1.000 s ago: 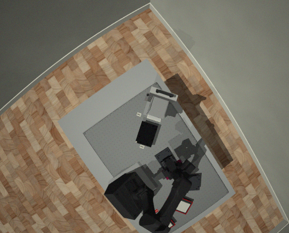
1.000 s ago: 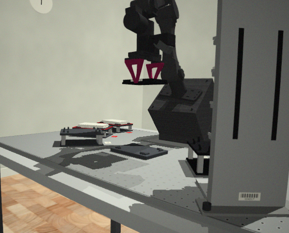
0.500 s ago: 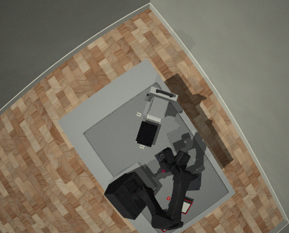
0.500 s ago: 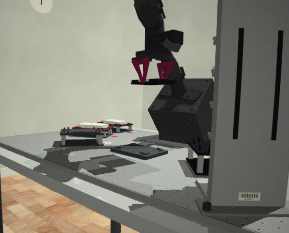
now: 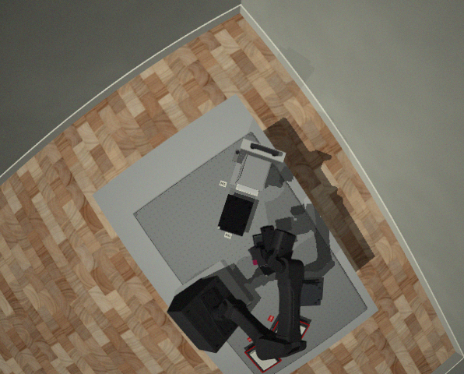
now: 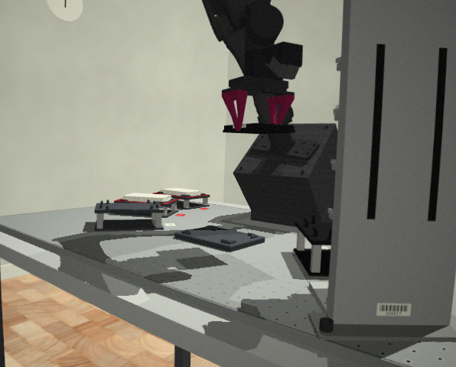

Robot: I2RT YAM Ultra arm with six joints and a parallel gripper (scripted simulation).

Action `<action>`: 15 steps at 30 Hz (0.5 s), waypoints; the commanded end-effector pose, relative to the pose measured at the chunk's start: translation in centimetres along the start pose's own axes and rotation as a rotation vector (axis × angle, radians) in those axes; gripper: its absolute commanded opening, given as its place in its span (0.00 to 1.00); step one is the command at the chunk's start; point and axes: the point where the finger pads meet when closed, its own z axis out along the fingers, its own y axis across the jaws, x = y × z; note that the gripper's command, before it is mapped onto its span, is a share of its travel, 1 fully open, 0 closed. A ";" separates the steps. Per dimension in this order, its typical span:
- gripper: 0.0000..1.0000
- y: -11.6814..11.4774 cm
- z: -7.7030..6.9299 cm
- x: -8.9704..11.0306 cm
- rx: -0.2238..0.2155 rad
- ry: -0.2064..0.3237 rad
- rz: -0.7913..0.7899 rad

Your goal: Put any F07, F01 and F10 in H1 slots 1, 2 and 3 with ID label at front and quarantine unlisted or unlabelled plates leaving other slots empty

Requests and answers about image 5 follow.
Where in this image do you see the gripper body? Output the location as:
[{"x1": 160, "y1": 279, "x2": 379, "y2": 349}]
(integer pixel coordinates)
[{"x1": 251, "y1": 245, "x2": 267, "y2": 266}]

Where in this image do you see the grey tower with black slots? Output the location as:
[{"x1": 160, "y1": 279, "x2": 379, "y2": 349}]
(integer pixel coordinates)
[{"x1": 230, "y1": 149, "x2": 282, "y2": 192}]

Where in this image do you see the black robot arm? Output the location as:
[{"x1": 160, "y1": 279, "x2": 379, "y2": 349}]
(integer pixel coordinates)
[{"x1": 199, "y1": 225, "x2": 307, "y2": 361}]

